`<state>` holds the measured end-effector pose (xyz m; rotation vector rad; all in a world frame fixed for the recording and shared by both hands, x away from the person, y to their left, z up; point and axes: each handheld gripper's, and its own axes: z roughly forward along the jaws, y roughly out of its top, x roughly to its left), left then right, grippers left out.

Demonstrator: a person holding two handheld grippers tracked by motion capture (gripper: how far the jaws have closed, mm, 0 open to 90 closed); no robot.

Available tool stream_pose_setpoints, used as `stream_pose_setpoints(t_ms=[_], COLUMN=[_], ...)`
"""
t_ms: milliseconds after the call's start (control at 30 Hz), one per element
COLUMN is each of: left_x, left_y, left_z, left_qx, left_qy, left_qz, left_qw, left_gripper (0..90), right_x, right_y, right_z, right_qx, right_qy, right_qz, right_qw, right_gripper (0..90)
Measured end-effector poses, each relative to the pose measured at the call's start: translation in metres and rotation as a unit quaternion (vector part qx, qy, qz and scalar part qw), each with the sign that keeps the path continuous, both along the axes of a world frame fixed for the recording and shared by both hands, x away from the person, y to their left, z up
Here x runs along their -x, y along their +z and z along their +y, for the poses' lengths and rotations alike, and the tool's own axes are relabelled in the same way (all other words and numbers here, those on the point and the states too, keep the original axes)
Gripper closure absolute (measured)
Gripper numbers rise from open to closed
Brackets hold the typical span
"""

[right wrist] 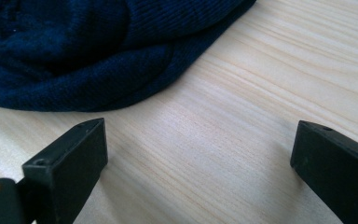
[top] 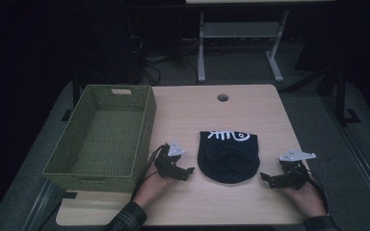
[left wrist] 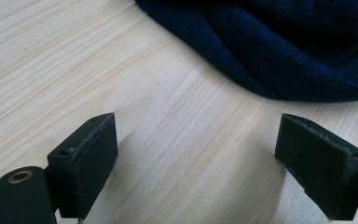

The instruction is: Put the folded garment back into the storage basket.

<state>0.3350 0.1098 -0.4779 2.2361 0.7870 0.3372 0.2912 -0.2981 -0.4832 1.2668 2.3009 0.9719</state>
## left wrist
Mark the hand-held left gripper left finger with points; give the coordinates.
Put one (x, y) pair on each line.
(84, 165)

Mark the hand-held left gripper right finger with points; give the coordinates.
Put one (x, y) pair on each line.
(320, 165)

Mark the dark navy blue garment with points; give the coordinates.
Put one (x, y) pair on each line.
(279, 46)

